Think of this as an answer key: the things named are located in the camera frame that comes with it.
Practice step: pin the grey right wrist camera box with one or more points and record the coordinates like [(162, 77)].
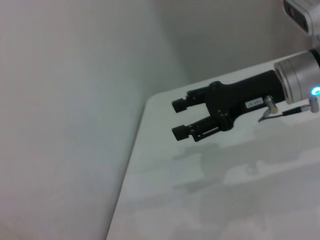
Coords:
[(305, 15)]

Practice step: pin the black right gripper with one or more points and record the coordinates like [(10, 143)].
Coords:
[(240, 97)]

